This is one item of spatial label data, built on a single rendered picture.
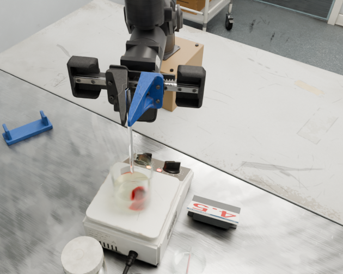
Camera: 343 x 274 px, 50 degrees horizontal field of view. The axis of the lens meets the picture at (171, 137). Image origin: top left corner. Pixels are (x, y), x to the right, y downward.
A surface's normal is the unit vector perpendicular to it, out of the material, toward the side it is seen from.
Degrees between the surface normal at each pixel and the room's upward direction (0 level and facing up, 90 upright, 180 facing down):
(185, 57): 3
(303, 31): 0
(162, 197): 0
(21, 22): 90
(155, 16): 88
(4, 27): 90
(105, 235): 90
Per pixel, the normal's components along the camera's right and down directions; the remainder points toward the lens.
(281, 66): 0.04, -0.70
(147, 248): -0.32, 0.66
